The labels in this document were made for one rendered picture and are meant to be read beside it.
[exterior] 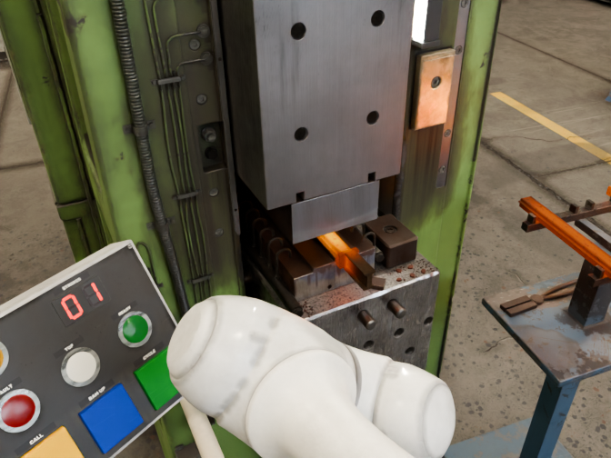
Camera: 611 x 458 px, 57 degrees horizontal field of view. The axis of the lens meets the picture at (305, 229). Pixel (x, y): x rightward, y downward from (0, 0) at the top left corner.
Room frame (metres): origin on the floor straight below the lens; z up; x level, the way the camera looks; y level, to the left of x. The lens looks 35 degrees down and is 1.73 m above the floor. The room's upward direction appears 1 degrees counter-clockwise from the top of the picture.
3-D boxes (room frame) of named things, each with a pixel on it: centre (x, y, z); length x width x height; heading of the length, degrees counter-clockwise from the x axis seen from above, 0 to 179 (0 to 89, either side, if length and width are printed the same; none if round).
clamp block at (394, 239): (1.09, -0.20, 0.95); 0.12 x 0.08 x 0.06; 26
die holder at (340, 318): (1.18, -0.02, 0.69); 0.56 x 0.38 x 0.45; 26
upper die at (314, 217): (1.15, 0.03, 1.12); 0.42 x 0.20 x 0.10; 26
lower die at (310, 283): (1.15, 0.03, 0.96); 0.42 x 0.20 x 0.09; 26
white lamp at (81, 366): (0.59, 0.34, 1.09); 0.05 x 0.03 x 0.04; 116
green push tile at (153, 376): (0.64, 0.24, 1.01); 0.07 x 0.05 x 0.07; 141
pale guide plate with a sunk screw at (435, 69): (1.21, -0.29, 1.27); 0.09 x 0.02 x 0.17; 116
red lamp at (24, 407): (0.51, 0.41, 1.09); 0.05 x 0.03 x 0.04; 116
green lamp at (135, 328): (0.66, 0.28, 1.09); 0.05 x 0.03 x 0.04; 116
